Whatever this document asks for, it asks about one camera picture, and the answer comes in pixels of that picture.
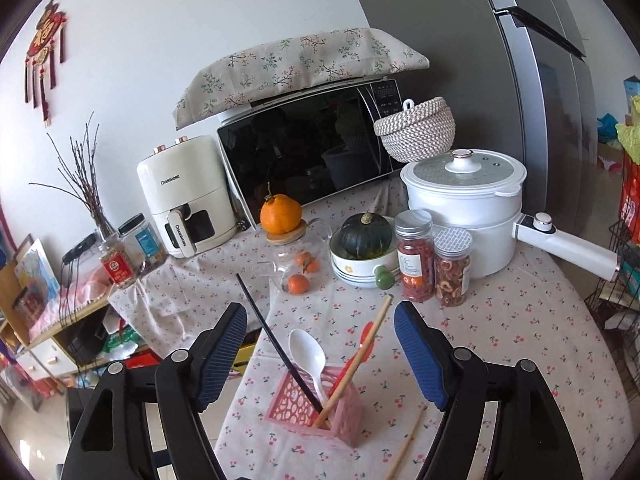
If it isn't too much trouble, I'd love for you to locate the pink perforated utensil holder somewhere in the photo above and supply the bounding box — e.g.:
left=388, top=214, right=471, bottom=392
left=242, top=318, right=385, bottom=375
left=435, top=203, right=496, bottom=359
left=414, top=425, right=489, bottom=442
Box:
left=264, top=365, right=365, bottom=449

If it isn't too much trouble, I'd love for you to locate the black chopstick gold band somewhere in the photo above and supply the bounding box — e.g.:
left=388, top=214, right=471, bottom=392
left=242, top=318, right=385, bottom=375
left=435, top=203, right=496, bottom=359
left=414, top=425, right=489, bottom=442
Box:
left=235, top=273, right=322, bottom=414

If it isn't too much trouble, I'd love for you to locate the long wooden chopstick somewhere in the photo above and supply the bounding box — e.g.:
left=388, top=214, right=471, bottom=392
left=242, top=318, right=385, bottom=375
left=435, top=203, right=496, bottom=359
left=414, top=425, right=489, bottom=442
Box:
left=311, top=295, right=393, bottom=428

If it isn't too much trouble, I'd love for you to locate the white plastic spoon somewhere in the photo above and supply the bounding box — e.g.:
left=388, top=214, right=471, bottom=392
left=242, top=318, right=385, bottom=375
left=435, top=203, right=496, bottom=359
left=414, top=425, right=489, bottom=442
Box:
left=288, top=328, right=328, bottom=406

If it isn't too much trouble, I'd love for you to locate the red box on floor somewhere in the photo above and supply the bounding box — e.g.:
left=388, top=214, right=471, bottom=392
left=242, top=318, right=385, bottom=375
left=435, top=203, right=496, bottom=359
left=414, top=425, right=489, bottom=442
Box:
left=124, top=349, right=162, bottom=370

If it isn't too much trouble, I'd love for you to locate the wooden side shelf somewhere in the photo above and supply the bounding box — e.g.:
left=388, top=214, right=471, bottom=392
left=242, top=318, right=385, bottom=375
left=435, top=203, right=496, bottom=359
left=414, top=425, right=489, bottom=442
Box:
left=1, top=233, right=112, bottom=396

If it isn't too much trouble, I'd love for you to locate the red label glass jar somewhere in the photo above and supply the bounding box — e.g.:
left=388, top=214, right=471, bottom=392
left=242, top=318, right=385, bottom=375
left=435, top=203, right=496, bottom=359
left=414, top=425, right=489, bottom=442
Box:
left=99, top=234, right=138, bottom=288

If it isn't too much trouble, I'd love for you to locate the cherry print tablecloth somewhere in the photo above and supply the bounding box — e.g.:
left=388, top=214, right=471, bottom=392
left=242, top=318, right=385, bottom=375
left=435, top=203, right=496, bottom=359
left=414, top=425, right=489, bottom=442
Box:
left=111, top=230, right=634, bottom=479

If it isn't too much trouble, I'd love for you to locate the jar of dried fruit rings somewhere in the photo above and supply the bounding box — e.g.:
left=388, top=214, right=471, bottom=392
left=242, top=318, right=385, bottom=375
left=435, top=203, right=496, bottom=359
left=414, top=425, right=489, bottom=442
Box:
left=434, top=226, right=473, bottom=307

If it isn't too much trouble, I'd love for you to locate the blue label glass jar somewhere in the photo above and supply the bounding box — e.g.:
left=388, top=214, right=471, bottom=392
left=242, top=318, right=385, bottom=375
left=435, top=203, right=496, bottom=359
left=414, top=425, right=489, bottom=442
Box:
left=118, top=212, right=167, bottom=275

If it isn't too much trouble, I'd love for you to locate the white bowl green knob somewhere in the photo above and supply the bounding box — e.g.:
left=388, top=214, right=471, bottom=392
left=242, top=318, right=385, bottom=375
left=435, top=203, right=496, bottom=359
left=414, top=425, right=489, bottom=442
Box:
left=330, top=216, right=399, bottom=290

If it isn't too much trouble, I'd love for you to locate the jar of red berries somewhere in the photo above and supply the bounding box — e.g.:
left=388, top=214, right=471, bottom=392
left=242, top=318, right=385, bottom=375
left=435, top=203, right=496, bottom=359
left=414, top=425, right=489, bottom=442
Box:
left=394, top=209, right=435, bottom=302

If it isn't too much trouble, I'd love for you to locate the white electric cooking pot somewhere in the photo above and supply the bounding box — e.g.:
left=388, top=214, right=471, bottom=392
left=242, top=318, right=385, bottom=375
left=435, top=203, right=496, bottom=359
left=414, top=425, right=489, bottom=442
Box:
left=400, top=148, right=620, bottom=281

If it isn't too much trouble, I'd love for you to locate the red snack package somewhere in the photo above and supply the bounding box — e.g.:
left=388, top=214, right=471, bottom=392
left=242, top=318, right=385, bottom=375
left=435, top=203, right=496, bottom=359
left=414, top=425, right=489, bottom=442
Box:
left=620, top=153, right=640, bottom=245

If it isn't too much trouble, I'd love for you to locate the glass jar with tangerines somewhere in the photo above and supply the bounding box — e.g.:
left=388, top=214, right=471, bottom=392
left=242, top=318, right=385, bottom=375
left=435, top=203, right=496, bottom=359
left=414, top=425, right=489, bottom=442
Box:
left=256, top=218, right=332, bottom=296

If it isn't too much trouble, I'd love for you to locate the green kabocha squash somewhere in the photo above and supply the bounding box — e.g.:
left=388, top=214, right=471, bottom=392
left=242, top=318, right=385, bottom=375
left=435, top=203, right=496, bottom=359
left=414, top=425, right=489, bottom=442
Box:
left=340, top=212, right=394, bottom=260

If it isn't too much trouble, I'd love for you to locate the cream air fryer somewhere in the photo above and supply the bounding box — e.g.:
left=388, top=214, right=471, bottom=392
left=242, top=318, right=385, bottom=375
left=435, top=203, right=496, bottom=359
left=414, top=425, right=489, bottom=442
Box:
left=137, top=136, right=238, bottom=258

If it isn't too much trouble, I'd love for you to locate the dried twig branches vase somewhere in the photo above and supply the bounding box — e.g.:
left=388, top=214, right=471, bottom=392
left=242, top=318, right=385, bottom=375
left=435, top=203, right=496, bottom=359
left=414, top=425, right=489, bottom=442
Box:
left=29, top=114, right=115, bottom=240

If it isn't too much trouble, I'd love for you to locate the large orange fruit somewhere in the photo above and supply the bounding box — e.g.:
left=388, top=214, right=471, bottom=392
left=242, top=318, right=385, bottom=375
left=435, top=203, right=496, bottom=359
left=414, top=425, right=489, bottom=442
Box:
left=259, top=184, right=303, bottom=235

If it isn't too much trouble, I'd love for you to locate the napa cabbage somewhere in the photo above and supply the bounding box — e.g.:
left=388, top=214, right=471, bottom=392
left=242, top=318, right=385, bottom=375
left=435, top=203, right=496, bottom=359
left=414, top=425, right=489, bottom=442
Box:
left=615, top=94, right=640, bottom=165

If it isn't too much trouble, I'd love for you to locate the woven white basket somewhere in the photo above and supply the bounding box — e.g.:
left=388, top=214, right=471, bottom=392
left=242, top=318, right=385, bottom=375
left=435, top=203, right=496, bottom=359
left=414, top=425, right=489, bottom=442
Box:
left=373, top=96, right=456, bottom=162

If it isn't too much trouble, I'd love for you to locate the black microwave oven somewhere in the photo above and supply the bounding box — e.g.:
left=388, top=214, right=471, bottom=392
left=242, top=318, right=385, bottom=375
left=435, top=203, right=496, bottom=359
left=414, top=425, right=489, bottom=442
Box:
left=217, top=78, right=402, bottom=226

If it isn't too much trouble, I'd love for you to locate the blue cardboard box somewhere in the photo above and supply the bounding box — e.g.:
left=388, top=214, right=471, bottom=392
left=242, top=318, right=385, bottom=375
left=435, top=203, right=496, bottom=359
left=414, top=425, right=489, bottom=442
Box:
left=624, top=76, right=640, bottom=126

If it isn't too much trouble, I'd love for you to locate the grey refrigerator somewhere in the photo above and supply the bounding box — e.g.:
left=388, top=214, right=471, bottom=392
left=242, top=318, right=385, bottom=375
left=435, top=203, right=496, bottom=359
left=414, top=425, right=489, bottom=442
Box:
left=359, top=0, right=597, bottom=233

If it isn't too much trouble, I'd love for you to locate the floral microwave cover cloth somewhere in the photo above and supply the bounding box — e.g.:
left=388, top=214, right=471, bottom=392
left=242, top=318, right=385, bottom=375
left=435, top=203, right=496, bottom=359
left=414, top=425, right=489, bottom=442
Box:
left=172, top=27, right=431, bottom=130

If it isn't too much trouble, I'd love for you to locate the red chinese knot decoration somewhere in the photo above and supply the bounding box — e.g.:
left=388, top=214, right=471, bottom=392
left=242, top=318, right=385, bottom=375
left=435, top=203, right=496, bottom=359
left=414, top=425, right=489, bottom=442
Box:
left=24, top=0, right=67, bottom=126

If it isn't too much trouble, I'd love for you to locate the black wire rack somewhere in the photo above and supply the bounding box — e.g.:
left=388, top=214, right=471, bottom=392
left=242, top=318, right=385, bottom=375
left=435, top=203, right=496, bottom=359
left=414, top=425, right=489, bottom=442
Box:
left=586, top=220, right=639, bottom=400

